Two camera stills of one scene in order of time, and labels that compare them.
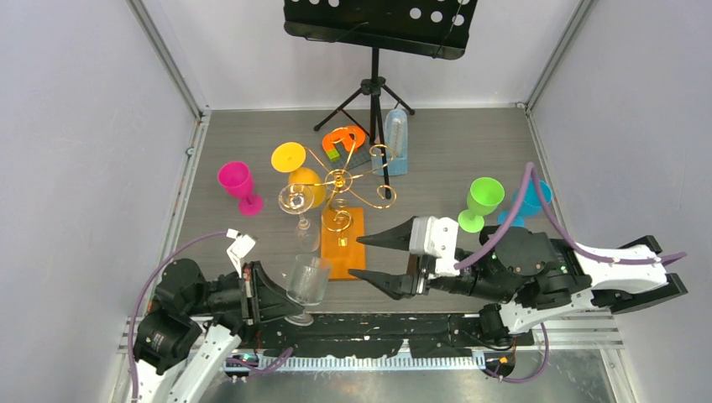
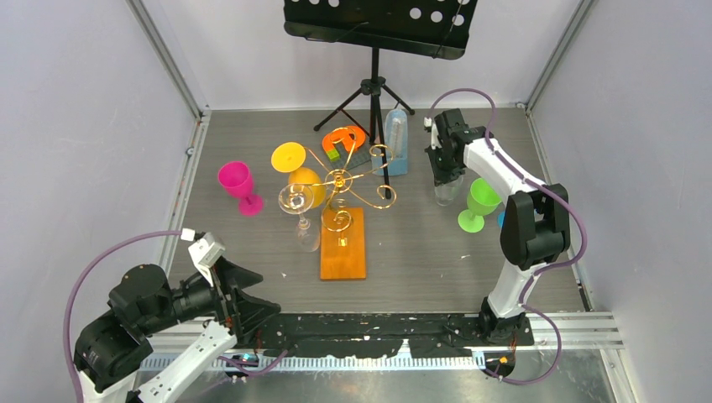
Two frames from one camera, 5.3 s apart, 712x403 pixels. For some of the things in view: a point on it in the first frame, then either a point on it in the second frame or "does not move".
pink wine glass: x=236 y=177 does not move
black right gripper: x=395 y=285 -> x=442 y=176
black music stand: x=437 y=28 does not move
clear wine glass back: x=295 y=199 does not move
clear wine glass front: x=306 y=283 -> x=445 y=192
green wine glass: x=484 y=195 does not move
